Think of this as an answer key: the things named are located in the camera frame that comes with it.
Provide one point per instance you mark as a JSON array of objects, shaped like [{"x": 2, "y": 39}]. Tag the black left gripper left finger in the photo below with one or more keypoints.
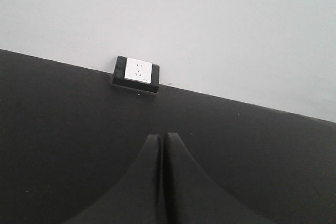
[{"x": 134, "y": 198}]

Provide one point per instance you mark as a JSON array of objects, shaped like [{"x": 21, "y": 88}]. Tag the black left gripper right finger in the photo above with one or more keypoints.
[{"x": 191, "y": 196}]

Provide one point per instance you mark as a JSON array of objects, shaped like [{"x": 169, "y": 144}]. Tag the white socket in black box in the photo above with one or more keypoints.
[{"x": 136, "y": 74}]

